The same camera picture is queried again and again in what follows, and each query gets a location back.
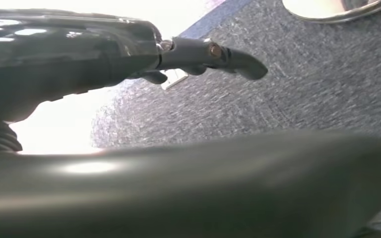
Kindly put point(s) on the chrome stand with round base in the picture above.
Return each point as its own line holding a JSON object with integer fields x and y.
{"x": 341, "y": 16}

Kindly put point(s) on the white floor socket plate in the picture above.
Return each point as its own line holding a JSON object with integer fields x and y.
{"x": 175, "y": 78}

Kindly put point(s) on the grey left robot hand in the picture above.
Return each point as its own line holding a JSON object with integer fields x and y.
{"x": 62, "y": 49}

